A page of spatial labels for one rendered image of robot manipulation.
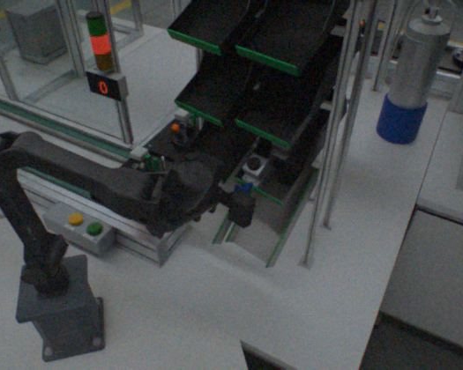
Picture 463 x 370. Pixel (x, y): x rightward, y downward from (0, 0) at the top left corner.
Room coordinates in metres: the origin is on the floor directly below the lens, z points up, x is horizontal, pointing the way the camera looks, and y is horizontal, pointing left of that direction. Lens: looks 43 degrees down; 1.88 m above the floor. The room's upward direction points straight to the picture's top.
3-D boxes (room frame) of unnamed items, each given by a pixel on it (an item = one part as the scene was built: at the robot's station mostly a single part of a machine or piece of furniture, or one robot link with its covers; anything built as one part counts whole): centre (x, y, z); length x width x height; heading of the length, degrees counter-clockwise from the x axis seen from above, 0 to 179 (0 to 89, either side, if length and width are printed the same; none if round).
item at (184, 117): (1.20, 0.14, 1.01); 0.24 x 0.24 x 0.13; 61
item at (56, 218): (0.83, 0.44, 0.93); 0.21 x 0.07 x 0.06; 61
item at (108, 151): (1.14, 0.51, 0.91); 0.84 x 0.28 x 0.10; 61
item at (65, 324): (0.55, 0.40, 0.96); 0.15 x 0.15 x 0.20; 14
